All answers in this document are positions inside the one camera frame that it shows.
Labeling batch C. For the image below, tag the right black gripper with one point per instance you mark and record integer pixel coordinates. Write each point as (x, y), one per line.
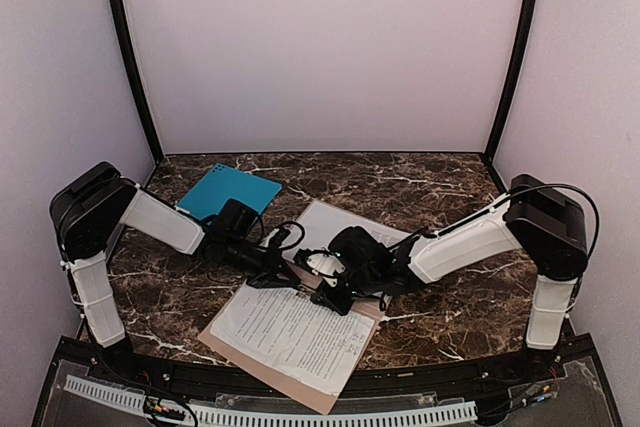
(338, 298)

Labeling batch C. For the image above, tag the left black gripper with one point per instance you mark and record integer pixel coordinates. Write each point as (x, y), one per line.
(273, 268)

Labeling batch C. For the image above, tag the tan brown folder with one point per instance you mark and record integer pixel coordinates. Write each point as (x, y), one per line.
(308, 397)

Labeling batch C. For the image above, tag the printed paper sheet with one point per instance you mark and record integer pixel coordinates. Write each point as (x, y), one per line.
(280, 328)
(322, 222)

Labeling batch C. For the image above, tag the teal folder with black inside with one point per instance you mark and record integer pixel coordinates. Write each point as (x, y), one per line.
(222, 183)

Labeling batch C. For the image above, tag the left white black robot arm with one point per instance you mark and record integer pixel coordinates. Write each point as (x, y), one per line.
(213, 222)

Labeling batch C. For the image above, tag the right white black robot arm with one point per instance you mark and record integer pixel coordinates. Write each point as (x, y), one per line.
(556, 226)

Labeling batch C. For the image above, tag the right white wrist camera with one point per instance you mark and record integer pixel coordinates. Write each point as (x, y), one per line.
(319, 262)

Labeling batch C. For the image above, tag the black front rail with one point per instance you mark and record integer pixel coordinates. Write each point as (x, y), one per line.
(90, 386)

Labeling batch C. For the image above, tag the left black frame post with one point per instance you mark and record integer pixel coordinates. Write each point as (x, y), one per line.
(134, 78)

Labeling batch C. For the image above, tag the black frame post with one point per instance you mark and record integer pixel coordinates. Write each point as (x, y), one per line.
(523, 28)
(134, 78)

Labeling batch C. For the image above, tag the right black frame post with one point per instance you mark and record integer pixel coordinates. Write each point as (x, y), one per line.
(523, 28)

